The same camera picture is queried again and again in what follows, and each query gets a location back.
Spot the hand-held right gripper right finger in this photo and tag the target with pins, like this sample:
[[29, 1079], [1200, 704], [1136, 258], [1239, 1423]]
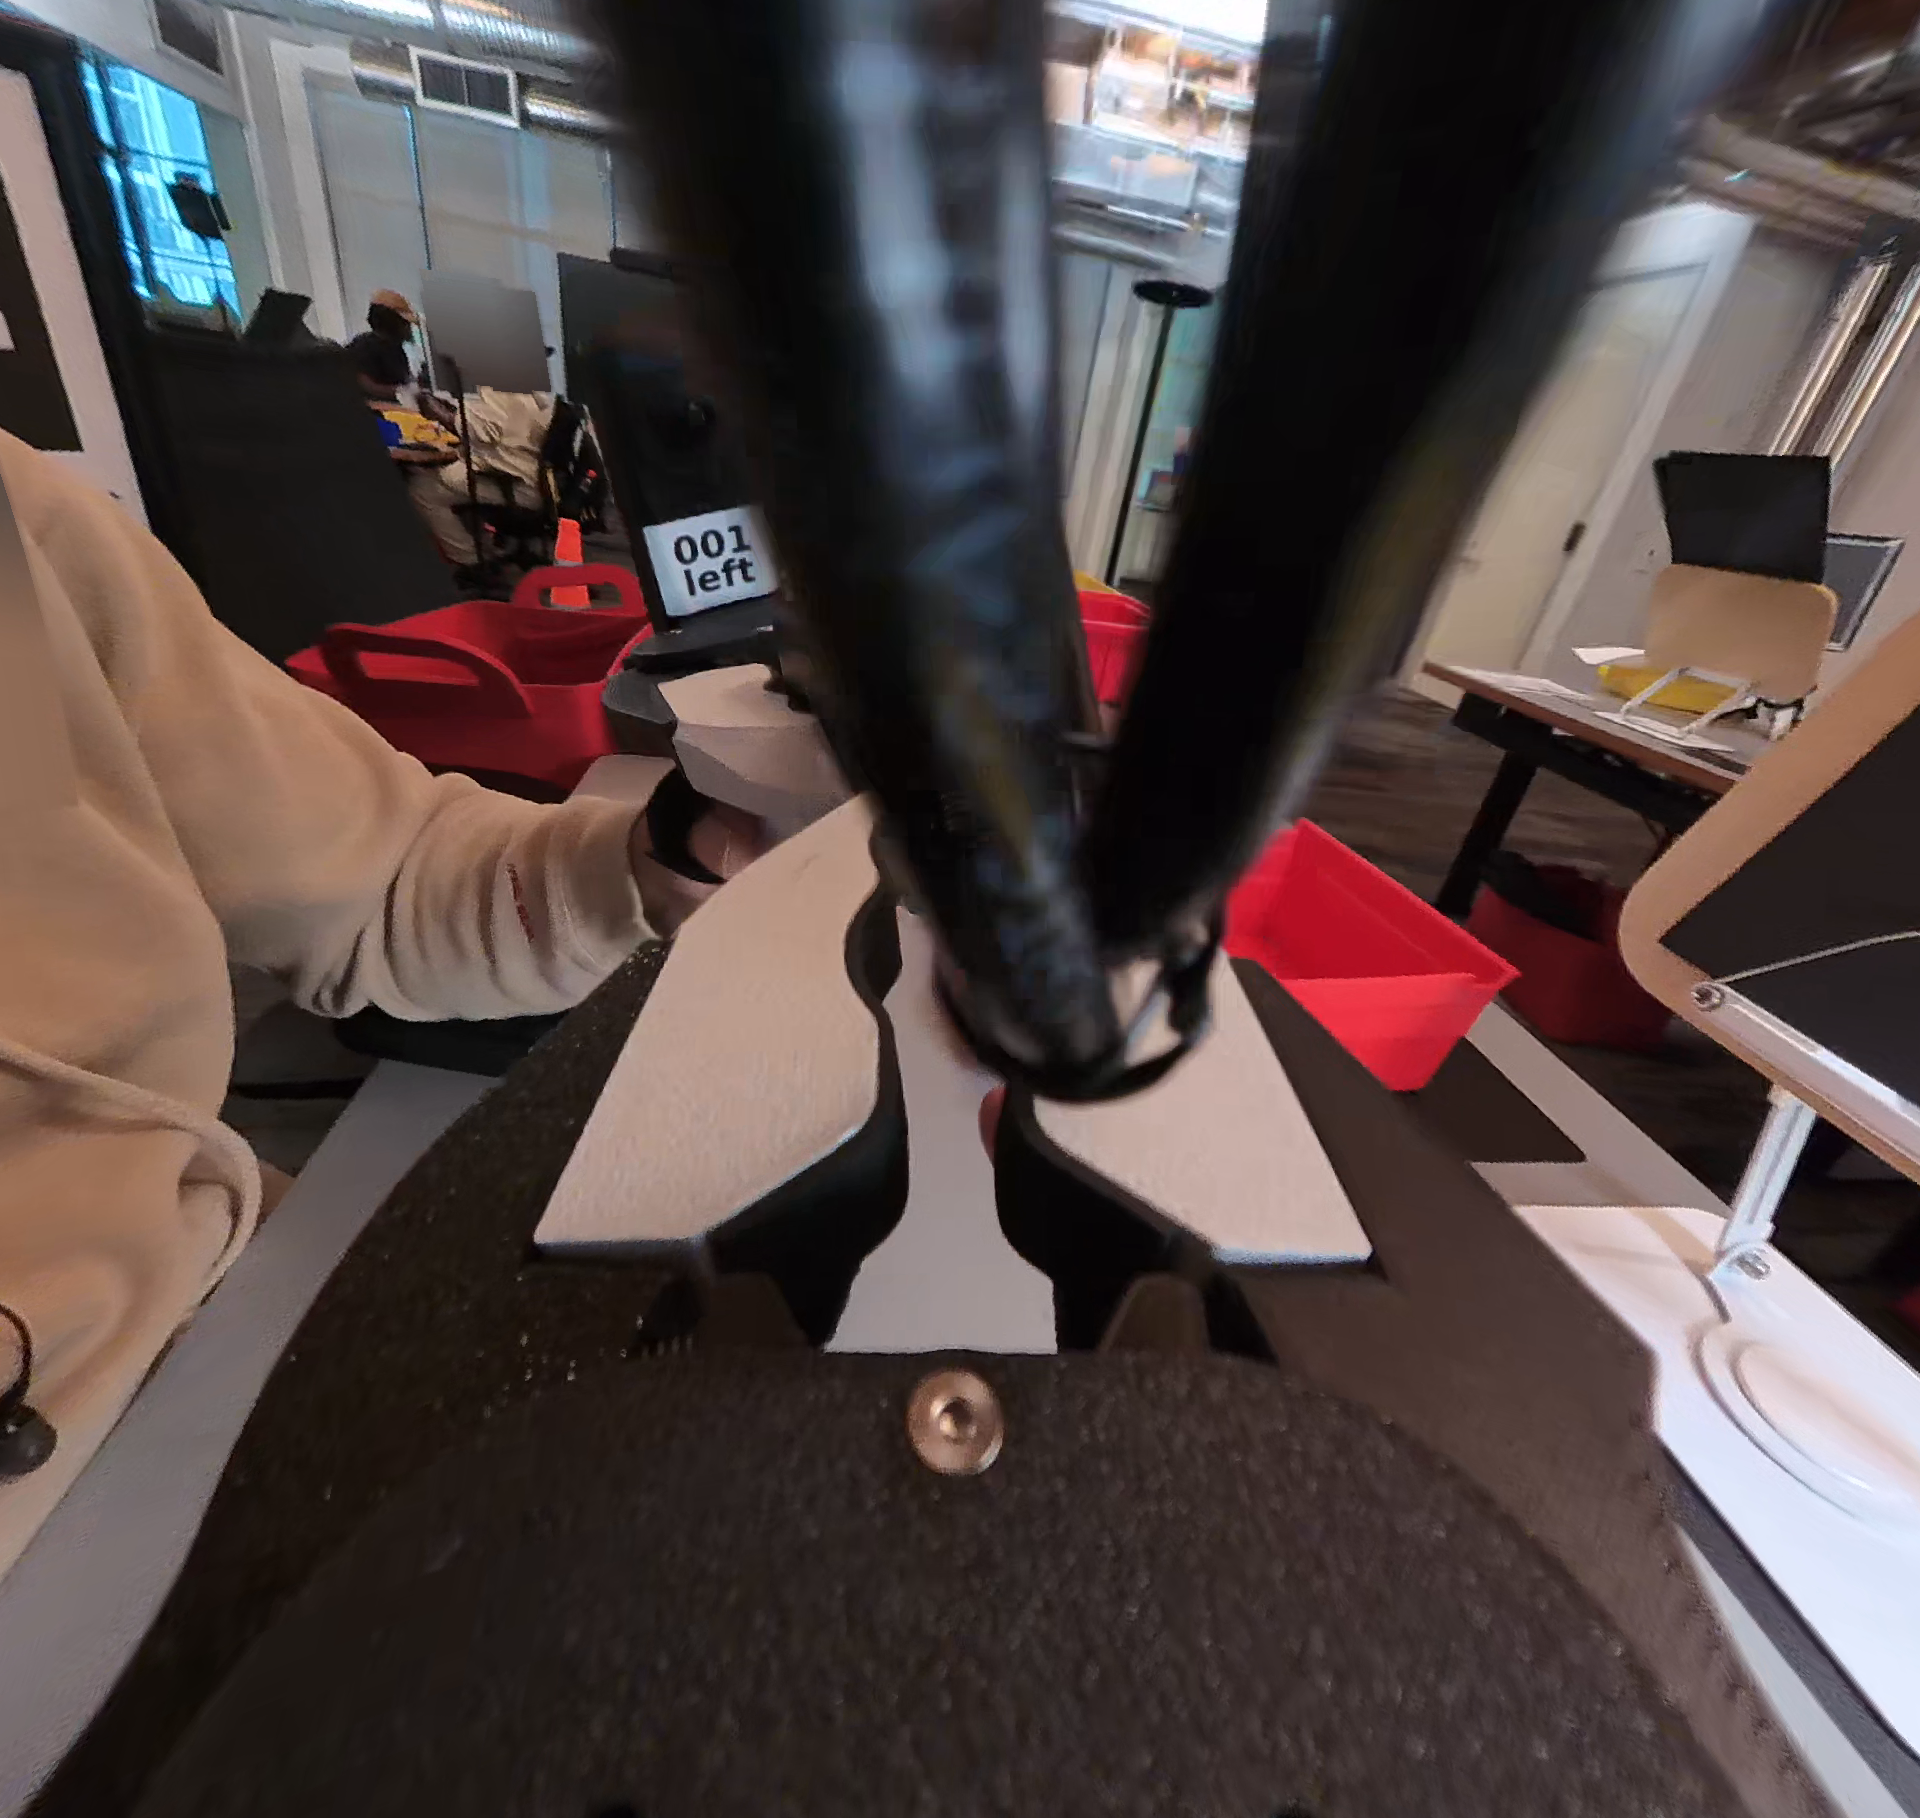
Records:
[[1245, 1173]]

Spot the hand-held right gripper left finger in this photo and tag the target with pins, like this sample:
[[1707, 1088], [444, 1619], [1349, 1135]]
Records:
[[721, 1084]]

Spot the red plastic bin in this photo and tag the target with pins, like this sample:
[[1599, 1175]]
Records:
[[1352, 947], [1112, 647]]

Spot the person's left forearm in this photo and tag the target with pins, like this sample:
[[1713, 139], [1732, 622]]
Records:
[[301, 828]]

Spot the person's left hand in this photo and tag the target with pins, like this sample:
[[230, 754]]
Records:
[[743, 851]]

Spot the orange traffic cone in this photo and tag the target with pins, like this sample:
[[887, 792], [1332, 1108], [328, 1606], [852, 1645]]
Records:
[[568, 572]]

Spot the red storage crate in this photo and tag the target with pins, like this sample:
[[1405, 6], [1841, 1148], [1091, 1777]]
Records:
[[1576, 964]]

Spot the white board stand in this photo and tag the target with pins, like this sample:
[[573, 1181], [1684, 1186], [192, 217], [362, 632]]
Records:
[[1622, 1323]]

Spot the black partition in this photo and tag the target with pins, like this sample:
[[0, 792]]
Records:
[[271, 499]]

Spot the black floor lamp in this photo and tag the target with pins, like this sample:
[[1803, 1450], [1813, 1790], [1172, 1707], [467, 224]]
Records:
[[1173, 293]]

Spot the wooden office desk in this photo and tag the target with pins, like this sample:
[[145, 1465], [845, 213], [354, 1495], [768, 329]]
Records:
[[1560, 714]]

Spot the wooden board with black panel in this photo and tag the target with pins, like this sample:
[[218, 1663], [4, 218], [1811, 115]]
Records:
[[1801, 917], [1741, 514]]

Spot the person's beige hoodie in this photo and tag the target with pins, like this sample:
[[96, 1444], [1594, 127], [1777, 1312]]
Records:
[[106, 1249]]

